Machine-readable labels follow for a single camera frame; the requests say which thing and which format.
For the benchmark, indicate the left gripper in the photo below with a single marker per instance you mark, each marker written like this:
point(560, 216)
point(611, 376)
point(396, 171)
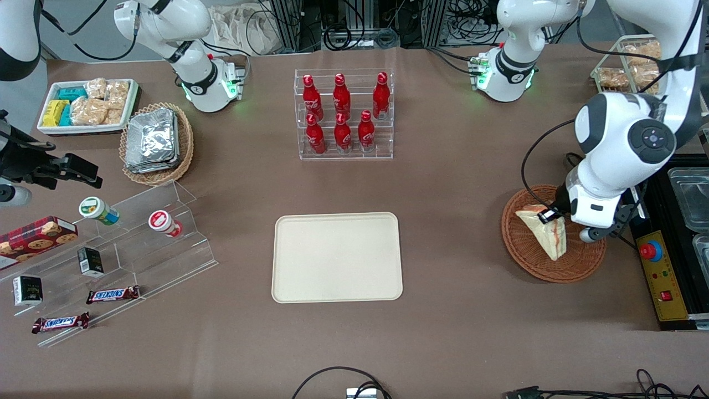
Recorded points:
point(560, 198)

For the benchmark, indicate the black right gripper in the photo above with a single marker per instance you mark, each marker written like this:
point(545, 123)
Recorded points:
point(23, 162)

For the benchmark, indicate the triangle sandwich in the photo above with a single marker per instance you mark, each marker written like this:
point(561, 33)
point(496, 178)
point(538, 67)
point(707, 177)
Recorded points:
point(548, 239)

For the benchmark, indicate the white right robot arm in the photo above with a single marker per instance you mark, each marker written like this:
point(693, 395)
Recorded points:
point(166, 22)

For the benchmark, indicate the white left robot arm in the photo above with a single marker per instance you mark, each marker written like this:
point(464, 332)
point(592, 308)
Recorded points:
point(609, 133)

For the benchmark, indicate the white rectangular snack tray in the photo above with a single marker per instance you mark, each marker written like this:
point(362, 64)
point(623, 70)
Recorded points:
point(83, 131)

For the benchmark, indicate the round brown wicker basket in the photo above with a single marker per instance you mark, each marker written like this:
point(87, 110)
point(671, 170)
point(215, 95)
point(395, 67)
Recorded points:
point(532, 261)

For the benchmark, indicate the oval light wicker basket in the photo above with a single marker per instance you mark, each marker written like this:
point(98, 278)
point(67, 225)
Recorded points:
point(186, 147)

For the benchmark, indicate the cream plastic tray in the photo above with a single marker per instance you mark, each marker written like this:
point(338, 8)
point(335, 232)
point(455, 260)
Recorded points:
point(332, 260)

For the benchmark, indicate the green lid cup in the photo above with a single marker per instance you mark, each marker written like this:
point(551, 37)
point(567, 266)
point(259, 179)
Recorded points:
point(94, 208)

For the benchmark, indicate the teal snack packet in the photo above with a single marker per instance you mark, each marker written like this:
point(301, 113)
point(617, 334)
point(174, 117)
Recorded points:
point(66, 115)
point(72, 93)

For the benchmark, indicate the yellow snack packet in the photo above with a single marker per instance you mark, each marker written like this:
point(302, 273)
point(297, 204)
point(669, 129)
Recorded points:
point(54, 112)

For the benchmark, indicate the clear bag of rice crackers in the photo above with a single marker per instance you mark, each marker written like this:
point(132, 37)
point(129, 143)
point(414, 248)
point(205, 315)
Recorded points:
point(96, 88)
point(117, 94)
point(88, 112)
point(113, 116)

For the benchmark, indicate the red cookie box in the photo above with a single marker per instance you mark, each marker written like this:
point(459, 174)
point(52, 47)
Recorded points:
point(33, 241)

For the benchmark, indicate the silver foil packet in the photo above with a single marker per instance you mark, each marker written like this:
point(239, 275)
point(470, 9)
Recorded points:
point(176, 158)
point(149, 136)

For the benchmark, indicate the small black box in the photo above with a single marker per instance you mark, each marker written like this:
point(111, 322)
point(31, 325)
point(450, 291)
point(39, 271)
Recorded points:
point(27, 291)
point(90, 262)

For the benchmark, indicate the red emergency stop button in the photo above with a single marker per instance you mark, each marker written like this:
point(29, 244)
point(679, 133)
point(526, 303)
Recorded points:
point(651, 251)

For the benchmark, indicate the red lid cup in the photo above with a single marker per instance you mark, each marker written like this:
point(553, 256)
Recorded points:
point(160, 220)

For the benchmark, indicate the black box with yellow panel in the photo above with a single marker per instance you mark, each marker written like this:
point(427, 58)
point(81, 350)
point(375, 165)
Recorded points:
point(664, 277)

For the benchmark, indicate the snickers chocolate bar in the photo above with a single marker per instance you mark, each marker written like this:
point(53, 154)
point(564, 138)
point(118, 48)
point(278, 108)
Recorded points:
point(60, 322)
point(112, 295)

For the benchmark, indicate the clear acrylic stepped stand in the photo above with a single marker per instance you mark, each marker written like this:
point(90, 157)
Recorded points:
point(166, 260)

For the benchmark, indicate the large clear plastic container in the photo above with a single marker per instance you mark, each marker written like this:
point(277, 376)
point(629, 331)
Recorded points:
point(692, 199)

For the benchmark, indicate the clear bag of brown snacks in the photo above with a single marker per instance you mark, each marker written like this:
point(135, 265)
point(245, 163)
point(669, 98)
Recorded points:
point(613, 78)
point(645, 76)
point(643, 51)

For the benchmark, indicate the small clear plastic container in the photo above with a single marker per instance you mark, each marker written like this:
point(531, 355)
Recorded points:
point(702, 252)

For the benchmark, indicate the red cola bottle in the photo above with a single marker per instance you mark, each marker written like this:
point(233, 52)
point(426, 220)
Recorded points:
point(381, 97)
point(366, 133)
point(343, 136)
point(311, 97)
point(315, 138)
point(342, 97)

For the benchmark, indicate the cream cloth bag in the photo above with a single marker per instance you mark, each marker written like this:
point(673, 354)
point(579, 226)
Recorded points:
point(243, 27)

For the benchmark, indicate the clear acrylic bottle rack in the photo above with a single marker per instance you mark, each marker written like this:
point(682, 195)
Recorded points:
point(357, 77)

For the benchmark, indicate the small silver device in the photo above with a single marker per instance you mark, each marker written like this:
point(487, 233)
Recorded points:
point(361, 394)

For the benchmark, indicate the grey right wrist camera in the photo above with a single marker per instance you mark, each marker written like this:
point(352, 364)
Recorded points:
point(14, 195)

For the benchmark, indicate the black left camera mount bracket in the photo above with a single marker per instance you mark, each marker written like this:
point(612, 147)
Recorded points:
point(623, 219)

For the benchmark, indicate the aluminium frame rack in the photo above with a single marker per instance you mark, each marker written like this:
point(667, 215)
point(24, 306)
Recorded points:
point(288, 22)

